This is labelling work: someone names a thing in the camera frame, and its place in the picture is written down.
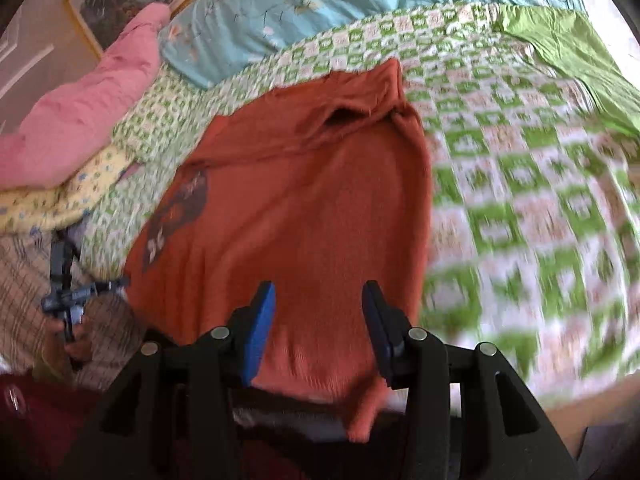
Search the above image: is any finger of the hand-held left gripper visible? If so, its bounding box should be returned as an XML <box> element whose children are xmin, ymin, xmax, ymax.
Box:
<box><xmin>49</xmin><ymin>230</ymin><xmax>77</xmax><ymax>301</ymax></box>
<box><xmin>65</xmin><ymin>276</ymin><xmax>130</xmax><ymax>306</ymax></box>

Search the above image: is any beige plaid cloth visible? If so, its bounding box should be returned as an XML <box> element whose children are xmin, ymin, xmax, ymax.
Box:
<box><xmin>0</xmin><ymin>230</ymin><xmax>151</xmax><ymax>392</ymax></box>

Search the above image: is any dark red cloth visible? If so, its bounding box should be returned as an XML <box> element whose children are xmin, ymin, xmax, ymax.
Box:
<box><xmin>0</xmin><ymin>372</ymin><xmax>117</xmax><ymax>480</ymax></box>

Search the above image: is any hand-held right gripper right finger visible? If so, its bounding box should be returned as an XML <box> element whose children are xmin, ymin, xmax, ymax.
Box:
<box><xmin>361</xmin><ymin>280</ymin><xmax>582</xmax><ymax>480</ymax></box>

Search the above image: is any orange knit sweater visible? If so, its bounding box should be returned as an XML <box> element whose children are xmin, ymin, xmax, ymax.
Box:
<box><xmin>122</xmin><ymin>57</ymin><xmax>434</xmax><ymax>444</ymax></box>

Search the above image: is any plain green cloth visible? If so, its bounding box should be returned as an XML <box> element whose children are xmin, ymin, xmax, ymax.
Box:
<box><xmin>492</xmin><ymin>5</ymin><xmax>640</xmax><ymax>139</ymax></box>

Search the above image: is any green checked bedsheet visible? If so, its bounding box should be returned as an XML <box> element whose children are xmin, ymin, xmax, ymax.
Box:
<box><xmin>80</xmin><ymin>0</ymin><xmax>640</xmax><ymax>411</ymax></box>

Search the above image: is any yellow floral cloth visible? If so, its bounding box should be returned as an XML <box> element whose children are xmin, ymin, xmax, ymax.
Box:
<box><xmin>0</xmin><ymin>145</ymin><xmax>139</xmax><ymax>234</ymax></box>

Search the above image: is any pink blanket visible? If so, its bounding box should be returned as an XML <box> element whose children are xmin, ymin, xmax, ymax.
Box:
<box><xmin>0</xmin><ymin>2</ymin><xmax>174</xmax><ymax>192</ymax></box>

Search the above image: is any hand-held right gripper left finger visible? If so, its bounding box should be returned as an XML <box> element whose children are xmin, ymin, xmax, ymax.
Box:
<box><xmin>60</xmin><ymin>282</ymin><xmax>277</xmax><ymax>480</ymax></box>

